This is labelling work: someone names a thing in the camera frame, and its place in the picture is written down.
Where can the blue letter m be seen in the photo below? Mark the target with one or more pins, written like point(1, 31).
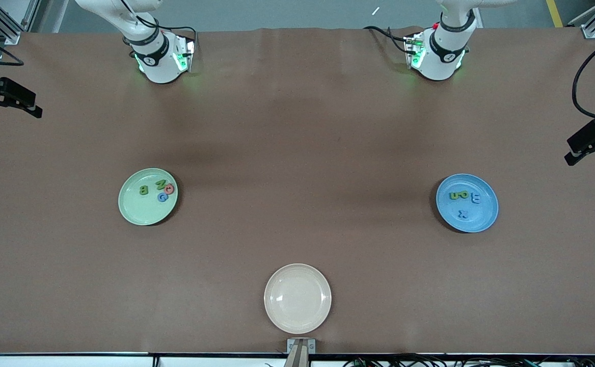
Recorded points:
point(476, 199)

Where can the green letter p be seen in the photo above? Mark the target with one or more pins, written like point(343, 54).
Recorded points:
point(463, 194)

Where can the blue letter x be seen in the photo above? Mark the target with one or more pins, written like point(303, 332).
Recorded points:
point(463, 213)

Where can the green letter B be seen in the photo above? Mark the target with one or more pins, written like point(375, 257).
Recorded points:
point(143, 191)

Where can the green letter N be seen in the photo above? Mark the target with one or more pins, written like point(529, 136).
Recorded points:
point(160, 184)

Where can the green plate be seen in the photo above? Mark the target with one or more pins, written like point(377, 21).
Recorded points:
point(142, 209)

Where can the blue letter G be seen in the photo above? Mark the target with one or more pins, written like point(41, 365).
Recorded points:
point(160, 197)

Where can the pink letter Q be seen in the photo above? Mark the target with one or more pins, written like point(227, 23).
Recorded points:
point(167, 190)

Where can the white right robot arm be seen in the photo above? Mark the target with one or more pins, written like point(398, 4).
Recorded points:
point(157, 61)

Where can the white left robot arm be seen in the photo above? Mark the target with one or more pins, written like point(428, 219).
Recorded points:
point(440, 56)

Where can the blue plate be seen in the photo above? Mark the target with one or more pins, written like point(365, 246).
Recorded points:
point(473, 219)

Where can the yellow floor tape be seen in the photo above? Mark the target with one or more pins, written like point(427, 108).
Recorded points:
point(555, 14)

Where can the brown table mat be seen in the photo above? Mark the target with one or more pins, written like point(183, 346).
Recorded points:
point(297, 127)

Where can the beige plate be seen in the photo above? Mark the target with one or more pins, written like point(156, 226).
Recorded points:
point(297, 298)

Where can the aluminium frame post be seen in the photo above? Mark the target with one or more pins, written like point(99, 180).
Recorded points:
point(590, 31)
point(9, 33)

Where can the white table frame rail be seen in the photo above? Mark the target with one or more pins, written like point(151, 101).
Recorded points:
point(73, 362)

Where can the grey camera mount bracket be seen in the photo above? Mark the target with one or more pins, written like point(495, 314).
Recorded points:
point(301, 349)

